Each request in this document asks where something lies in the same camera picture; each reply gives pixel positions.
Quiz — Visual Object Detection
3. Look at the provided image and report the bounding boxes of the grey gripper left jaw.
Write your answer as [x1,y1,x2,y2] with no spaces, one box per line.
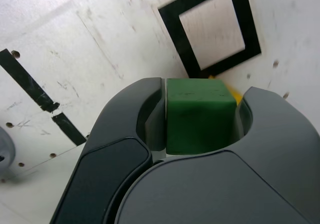
[49,77,167,224]

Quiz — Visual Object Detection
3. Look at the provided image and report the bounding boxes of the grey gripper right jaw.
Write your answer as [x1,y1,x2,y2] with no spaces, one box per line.
[106,86,320,224]

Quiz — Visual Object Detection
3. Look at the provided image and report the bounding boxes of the green cube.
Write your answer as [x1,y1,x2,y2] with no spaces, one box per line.
[165,78,238,156]

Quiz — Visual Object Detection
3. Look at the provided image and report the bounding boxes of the yellow cube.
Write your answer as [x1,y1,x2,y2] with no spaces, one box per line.
[207,74,244,105]

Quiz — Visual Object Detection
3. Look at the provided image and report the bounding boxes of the black tape square outline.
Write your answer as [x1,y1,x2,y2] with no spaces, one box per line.
[157,0,262,78]

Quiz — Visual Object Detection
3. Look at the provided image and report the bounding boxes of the black tape strip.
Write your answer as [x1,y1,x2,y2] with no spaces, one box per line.
[0,48,88,146]

